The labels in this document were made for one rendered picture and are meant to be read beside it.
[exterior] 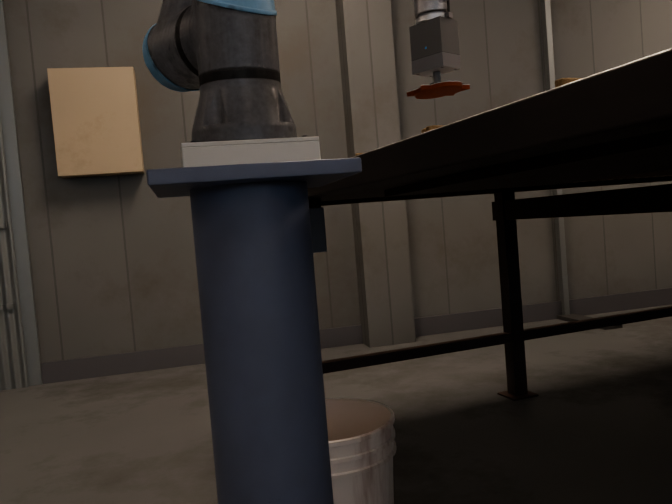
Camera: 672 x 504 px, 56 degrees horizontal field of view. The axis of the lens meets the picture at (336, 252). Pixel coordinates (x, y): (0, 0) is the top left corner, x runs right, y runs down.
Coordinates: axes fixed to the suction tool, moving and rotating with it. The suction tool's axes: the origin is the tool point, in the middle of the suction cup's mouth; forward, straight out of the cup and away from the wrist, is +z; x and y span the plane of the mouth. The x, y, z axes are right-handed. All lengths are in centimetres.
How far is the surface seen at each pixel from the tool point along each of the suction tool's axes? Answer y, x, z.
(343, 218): 204, -165, 25
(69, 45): 280, -33, -86
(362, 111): 183, -167, -39
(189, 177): -16, 72, 19
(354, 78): 185, -164, -59
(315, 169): -24, 59, 19
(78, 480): 129, 39, 105
